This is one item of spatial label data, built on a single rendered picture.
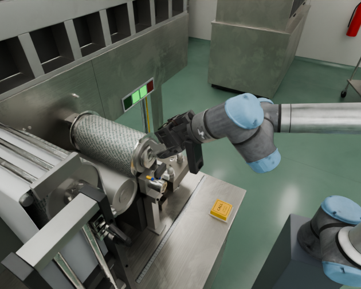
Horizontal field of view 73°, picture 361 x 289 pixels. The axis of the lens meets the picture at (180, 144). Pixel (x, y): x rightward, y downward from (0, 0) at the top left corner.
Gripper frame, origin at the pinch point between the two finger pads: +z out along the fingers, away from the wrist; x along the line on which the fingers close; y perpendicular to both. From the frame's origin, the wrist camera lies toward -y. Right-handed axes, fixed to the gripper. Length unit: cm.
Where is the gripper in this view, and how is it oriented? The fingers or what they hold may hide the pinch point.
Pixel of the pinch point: (157, 152)
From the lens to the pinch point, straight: 75.5
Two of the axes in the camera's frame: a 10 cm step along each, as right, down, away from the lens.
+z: -6.7, 2.4, 7.1
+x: -4.9, 5.7, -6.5
